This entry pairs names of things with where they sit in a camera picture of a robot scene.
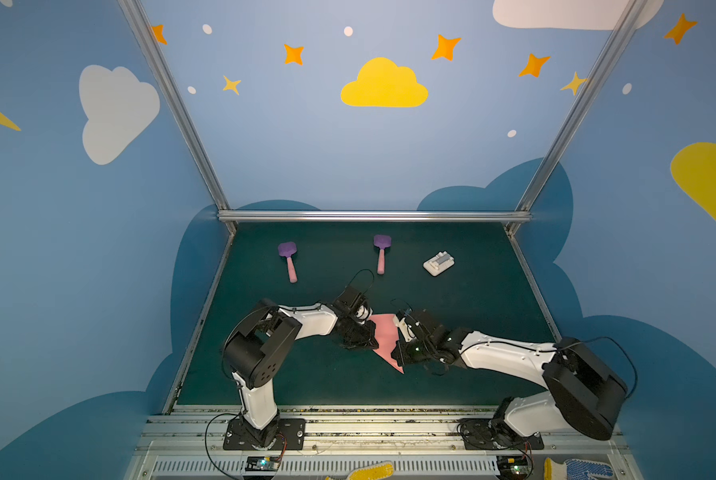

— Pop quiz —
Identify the pink square paper sheet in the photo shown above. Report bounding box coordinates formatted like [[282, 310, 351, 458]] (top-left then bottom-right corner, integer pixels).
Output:
[[370, 314, 404, 374]]

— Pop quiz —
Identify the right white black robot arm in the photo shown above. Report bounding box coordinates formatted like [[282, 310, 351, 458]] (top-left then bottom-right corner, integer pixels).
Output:
[[392, 309, 629, 449]]

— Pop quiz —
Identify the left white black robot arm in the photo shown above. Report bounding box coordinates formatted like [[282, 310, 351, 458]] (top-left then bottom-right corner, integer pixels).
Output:
[[222, 286, 379, 450]]

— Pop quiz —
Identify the white small plastic device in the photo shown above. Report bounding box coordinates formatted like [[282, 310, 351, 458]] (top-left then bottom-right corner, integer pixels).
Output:
[[423, 251, 455, 277]]

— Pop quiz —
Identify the right purple pink spatula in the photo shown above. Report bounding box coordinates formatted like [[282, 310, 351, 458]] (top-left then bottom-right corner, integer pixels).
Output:
[[374, 234, 392, 275]]

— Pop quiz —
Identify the purple pink spatula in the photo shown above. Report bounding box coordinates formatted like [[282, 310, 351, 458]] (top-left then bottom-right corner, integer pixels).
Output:
[[374, 234, 392, 275], [278, 241, 298, 284]]

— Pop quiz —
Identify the left purple pink spatula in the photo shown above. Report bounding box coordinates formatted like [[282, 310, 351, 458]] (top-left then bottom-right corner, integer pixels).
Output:
[[278, 241, 298, 284]]

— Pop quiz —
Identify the yellow glove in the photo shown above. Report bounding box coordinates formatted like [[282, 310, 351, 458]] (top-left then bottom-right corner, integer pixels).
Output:
[[345, 462, 395, 480]]

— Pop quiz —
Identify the right green circuit board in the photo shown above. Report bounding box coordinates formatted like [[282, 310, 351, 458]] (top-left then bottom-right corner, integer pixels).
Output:
[[497, 456, 533, 480]]

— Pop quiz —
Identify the green circuit board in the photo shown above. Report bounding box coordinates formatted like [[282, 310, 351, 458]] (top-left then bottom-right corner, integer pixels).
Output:
[[497, 456, 533, 480], [245, 456, 281, 473]]

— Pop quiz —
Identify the left green circuit board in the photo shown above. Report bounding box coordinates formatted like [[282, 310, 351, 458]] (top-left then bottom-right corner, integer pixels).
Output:
[[245, 456, 281, 473]]

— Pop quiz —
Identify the blue white glove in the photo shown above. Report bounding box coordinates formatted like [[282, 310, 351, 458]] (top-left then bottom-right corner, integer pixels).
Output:
[[543, 458, 615, 480]]

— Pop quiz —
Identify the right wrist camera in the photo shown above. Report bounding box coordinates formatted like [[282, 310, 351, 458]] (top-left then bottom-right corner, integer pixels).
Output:
[[394, 314, 416, 343]]

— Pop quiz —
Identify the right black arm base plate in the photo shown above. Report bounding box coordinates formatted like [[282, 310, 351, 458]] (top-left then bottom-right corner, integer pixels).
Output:
[[457, 418, 545, 450]]

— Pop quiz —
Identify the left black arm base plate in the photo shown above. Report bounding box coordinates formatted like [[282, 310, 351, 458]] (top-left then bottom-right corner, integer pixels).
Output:
[[222, 417, 306, 451]]

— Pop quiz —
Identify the horizontal aluminium frame bar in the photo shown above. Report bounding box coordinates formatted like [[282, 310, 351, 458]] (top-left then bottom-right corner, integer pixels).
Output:
[[218, 210, 532, 224]]

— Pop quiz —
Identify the aluminium front rail base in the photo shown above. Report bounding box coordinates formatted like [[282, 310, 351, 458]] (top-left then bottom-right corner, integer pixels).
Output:
[[122, 405, 645, 480]]

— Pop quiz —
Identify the right aluminium frame post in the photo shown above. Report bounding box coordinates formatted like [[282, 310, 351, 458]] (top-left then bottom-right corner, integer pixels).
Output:
[[506, 0, 648, 239]]

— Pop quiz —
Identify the aluminium frame post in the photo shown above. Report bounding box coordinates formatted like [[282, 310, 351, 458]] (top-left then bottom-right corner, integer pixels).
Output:
[[506, 0, 648, 239], [118, 0, 230, 213]]

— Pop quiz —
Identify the left aluminium frame post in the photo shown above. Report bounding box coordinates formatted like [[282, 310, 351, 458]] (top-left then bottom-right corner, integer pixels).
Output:
[[118, 0, 230, 213]]

